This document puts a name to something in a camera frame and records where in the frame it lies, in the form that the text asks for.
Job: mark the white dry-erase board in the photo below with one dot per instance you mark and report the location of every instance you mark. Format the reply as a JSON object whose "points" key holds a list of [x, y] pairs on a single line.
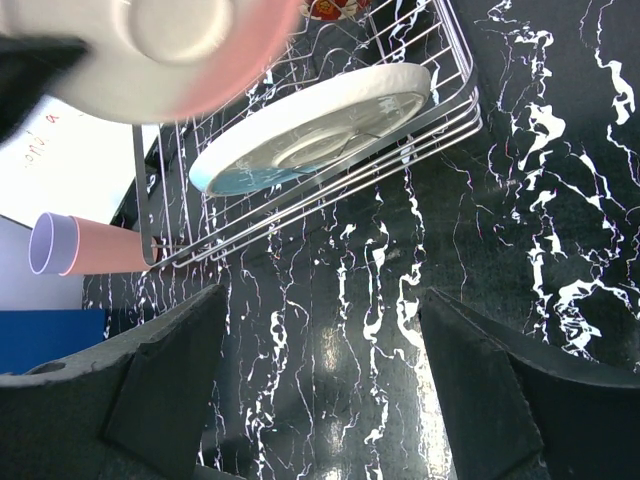
{"points": [[66, 162]]}

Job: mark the teal plate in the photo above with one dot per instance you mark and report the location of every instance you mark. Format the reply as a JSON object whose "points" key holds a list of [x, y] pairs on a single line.
{"points": [[311, 128]]}

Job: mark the pink plastic cup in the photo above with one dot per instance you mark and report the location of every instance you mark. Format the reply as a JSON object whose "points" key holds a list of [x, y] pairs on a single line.
{"points": [[107, 249]]}

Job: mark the cream pink plate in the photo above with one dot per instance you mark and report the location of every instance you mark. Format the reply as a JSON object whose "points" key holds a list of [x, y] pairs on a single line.
{"points": [[157, 61]]}

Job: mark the red floral ceramic bowl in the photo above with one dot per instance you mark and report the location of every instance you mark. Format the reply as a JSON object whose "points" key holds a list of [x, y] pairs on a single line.
{"points": [[332, 10]]}

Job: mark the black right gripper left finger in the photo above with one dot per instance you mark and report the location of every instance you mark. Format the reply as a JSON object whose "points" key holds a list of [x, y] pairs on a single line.
{"points": [[131, 407]]}

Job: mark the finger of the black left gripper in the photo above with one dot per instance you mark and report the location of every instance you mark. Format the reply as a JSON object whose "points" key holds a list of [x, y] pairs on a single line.
{"points": [[30, 67]]}

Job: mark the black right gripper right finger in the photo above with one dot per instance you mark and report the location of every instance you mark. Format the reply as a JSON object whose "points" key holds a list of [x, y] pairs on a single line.
{"points": [[517, 408]]}

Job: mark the wire dish rack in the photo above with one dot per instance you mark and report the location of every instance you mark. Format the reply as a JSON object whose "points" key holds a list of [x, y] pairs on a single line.
{"points": [[189, 226]]}

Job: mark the black marble pattern mat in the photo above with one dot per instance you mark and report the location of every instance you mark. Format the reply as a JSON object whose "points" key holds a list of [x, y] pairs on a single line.
{"points": [[533, 221]]}

